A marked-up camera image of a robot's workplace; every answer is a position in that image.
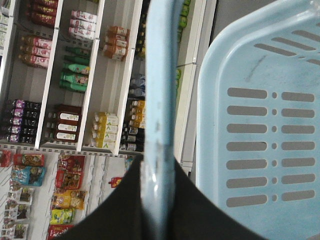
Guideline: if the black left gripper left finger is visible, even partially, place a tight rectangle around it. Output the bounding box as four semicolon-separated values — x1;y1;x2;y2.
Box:
53;156;158;240

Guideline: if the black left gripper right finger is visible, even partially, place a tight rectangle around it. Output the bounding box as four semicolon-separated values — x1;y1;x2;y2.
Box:
166;162;264;240

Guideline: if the light blue plastic basket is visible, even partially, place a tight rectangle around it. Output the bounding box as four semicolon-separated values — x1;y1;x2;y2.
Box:
141;0;320;240

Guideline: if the white store shelf unit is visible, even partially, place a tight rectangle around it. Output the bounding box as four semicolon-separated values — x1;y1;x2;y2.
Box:
0;0;218;240

